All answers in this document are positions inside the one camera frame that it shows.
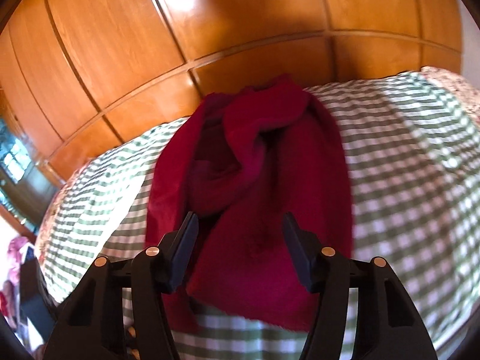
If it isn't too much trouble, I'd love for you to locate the red knit cloth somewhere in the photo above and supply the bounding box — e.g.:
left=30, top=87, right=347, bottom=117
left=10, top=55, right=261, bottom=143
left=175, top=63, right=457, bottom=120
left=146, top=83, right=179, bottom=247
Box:
left=145, top=78, right=353, bottom=333

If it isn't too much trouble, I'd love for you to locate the pile of colourful clothes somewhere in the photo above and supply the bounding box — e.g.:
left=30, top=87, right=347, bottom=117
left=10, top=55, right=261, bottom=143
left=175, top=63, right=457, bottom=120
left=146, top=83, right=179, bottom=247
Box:
left=1, top=236, right=58, bottom=359

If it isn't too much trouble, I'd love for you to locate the green white checkered bedsheet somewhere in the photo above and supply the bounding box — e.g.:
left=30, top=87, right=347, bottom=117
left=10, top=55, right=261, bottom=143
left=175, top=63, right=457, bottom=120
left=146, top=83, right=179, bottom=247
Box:
left=35, top=71, right=479, bottom=359

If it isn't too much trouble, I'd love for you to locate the floral pink mattress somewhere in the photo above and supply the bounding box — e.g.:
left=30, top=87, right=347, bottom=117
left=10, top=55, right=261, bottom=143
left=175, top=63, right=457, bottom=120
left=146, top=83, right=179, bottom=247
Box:
left=421, top=66, right=480, bottom=126

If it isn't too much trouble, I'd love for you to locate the wooden panelled headboard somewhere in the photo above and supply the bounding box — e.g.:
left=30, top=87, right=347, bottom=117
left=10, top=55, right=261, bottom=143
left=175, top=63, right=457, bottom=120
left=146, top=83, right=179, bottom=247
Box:
left=1, top=0, right=463, bottom=182

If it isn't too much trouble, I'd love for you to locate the window with dark frame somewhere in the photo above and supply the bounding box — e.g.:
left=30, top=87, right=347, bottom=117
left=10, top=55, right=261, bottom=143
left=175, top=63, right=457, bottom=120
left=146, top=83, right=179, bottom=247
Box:
left=1, top=119, right=58, bottom=233

